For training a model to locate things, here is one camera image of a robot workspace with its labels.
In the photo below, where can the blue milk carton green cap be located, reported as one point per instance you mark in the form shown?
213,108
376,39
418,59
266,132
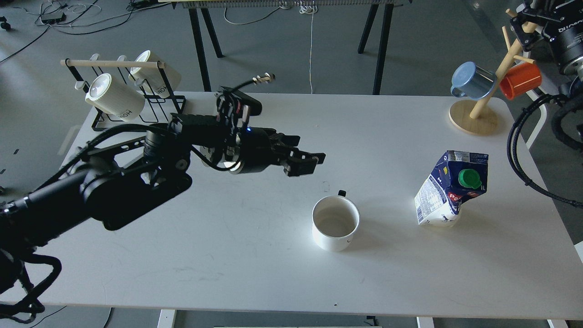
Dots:
457,177

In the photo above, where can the white smiley face mug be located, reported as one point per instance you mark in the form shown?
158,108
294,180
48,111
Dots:
335,221

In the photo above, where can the white ribbed mug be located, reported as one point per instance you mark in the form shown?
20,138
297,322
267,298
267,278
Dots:
154,82
114,97

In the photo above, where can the white ribbed mug front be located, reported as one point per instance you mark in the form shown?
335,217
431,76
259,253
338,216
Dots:
114,97

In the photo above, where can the orange mug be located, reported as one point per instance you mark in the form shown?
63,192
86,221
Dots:
520,79

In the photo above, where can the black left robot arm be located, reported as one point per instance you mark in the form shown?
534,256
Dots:
127,171

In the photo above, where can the wooden mug tree stand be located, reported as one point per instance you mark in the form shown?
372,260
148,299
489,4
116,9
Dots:
476,117

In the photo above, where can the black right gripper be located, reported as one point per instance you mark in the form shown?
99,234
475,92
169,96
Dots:
560,24

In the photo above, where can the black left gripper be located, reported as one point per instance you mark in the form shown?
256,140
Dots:
246,149

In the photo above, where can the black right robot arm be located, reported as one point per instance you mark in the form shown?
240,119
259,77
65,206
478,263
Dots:
569,100

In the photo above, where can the black trestle table legs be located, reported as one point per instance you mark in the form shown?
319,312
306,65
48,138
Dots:
287,33

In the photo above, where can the white ribbed mug rear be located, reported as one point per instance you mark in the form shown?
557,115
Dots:
154,82

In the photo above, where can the black wire mug rack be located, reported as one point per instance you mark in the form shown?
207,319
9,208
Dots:
156,109

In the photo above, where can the blue metallic mug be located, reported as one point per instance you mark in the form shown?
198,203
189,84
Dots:
472,81

